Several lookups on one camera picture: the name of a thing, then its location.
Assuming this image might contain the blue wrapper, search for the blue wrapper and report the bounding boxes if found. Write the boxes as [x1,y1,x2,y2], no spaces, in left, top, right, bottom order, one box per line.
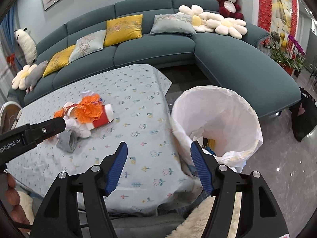
[205,147,216,156]

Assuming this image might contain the gold black cigarette box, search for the gold black cigarette box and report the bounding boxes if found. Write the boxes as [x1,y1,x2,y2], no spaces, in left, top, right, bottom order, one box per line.
[202,138,215,151]

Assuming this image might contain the red white paper cup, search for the red white paper cup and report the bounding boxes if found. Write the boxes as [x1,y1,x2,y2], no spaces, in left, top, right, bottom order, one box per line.
[86,104,114,130]
[63,102,77,118]

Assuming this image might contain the grey cloth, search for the grey cloth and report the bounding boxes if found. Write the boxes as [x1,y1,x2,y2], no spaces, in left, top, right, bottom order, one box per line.
[56,131,78,153]

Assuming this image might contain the orange wrapper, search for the orange wrapper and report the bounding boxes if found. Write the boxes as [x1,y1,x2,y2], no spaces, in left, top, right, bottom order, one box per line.
[54,108,64,118]
[75,94,103,124]

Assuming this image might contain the white tissue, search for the white tissue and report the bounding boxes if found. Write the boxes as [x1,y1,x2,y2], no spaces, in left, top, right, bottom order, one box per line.
[47,117,91,142]

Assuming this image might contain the trash bin with white liner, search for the trash bin with white liner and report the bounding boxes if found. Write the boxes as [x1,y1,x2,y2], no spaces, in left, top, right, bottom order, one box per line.
[170,85,263,173]

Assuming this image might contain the person's left hand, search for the person's left hand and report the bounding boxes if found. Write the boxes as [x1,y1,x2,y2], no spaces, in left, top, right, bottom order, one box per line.
[4,173,30,225]

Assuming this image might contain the round wooden white chair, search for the round wooden white chair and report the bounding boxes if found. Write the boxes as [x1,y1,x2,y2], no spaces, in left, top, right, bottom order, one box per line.
[1,101,22,132]

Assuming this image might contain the floral light blue tablecloth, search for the floral light blue tablecloth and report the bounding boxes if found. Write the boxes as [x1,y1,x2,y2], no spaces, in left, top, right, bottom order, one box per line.
[8,64,202,214]

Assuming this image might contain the left white flower cushion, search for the left white flower cushion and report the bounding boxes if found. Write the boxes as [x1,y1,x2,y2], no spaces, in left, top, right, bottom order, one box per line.
[11,64,38,90]

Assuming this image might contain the white fluffy rug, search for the white fluffy rug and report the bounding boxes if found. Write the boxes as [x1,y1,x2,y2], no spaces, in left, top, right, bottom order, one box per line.
[167,192,242,238]

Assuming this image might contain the grey mouse plush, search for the grey mouse plush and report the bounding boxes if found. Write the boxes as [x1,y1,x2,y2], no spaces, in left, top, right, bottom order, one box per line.
[25,60,48,93]

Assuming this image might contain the left yellow embroidered cushion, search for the left yellow embroidered cushion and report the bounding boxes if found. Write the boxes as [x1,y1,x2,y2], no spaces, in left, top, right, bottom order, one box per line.
[42,45,76,77]

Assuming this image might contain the yellow embroidered cushion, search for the yellow embroidered cushion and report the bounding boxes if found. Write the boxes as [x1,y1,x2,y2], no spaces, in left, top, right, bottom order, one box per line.
[42,45,76,77]
[104,14,143,47]

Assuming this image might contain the white sheep plush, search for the white sheep plush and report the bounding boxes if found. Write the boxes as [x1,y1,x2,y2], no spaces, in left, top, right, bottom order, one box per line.
[14,28,37,64]

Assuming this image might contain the black tote bag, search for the black tote bag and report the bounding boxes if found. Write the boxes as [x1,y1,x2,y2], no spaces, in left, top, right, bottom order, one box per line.
[289,88,317,142]

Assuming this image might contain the left grey-green embroidered cushion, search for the left grey-green embroidered cushion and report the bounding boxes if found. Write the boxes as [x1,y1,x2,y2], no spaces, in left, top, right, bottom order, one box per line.
[69,30,106,63]

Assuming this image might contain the grey-green embroidered cushion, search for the grey-green embroidered cushion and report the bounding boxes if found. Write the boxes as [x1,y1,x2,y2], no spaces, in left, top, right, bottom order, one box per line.
[69,30,106,63]
[150,14,196,35]

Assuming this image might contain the right yellow embroidered cushion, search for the right yellow embroidered cushion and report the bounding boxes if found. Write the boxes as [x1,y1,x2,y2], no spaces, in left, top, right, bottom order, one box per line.
[104,14,143,47]

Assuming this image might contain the teal sectional sofa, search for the teal sectional sofa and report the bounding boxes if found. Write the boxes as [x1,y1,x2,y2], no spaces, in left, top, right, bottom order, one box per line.
[8,0,301,117]

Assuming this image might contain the flower cushion near bear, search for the flower cushion near bear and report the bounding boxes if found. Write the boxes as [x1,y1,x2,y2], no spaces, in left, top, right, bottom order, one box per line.
[206,12,248,39]

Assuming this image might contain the potted orchid plants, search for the potted orchid plants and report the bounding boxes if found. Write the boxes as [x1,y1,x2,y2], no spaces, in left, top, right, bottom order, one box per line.
[263,31,310,75]

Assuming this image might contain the right grey-green embroidered cushion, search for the right grey-green embroidered cushion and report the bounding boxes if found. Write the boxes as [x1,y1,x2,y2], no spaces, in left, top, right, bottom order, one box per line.
[150,14,196,35]

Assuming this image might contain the flower cushion beside cushions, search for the flower cushion beside cushions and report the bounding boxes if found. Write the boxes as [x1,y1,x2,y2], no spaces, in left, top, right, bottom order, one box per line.
[177,5,214,33]

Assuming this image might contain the red white teddy bear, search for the red white teddy bear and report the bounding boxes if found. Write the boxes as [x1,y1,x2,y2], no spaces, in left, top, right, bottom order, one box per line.
[216,0,244,20]

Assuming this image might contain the red gold wall decoration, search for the red gold wall decoration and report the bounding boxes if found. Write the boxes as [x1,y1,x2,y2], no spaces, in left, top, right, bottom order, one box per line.
[257,0,299,36]

